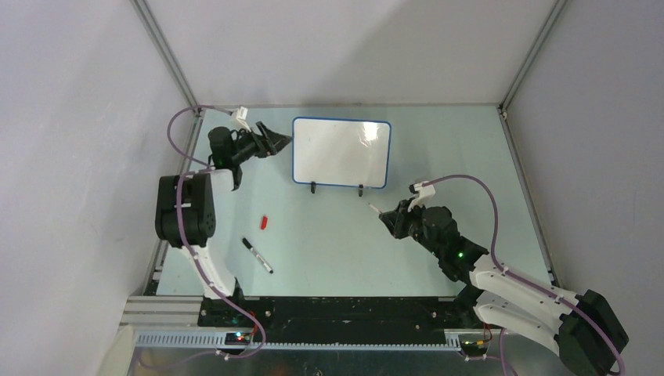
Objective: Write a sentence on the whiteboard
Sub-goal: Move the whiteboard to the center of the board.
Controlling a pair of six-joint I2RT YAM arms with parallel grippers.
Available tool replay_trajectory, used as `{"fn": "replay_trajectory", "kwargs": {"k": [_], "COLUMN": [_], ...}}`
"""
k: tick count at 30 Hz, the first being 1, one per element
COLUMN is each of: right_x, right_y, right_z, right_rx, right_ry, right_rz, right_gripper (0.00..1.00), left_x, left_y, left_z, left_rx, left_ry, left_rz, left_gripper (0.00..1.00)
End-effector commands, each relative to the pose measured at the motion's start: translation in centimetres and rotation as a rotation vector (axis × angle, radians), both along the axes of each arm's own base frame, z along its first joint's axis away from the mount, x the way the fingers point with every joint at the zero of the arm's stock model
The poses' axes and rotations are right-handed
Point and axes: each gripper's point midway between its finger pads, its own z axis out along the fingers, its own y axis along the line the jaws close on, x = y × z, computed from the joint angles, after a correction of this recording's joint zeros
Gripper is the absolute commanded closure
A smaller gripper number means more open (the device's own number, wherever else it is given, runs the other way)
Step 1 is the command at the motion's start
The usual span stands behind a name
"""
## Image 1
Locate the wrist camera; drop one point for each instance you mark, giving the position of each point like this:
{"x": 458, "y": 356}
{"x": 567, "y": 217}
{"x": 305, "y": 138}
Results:
{"x": 421, "y": 192}
{"x": 239, "y": 117}

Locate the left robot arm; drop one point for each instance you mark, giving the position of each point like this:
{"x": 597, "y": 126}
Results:
{"x": 185, "y": 211}

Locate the red whiteboard marker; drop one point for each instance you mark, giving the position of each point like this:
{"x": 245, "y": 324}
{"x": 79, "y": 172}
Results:
{"x": 375, "y": 208}

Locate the white blue-framed whiteboard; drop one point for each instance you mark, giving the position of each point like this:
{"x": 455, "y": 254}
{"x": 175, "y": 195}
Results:
{"x": 341, "y": 152}

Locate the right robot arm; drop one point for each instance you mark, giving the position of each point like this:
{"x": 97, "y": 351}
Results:
{"x": 513, "y": 290}

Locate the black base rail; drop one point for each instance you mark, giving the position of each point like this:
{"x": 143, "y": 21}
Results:
{"x": 332, "y": 323}

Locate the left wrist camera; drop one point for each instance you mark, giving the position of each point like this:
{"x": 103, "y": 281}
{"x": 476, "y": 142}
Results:
{"x": 239, "y": 117}

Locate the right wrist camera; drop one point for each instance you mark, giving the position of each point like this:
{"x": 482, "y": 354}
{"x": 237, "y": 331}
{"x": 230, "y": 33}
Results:
{"x": 421, "y": 192}

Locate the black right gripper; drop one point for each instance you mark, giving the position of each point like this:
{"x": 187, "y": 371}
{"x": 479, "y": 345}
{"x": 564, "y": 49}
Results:
{"x": 395, "y": 220}

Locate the black whiteboard marker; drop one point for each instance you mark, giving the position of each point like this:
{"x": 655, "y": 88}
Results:
{"x": 263, "y": 262}

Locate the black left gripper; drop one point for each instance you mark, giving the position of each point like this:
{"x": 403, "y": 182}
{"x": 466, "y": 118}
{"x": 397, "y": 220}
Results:
{"x": 272, "y": 140}

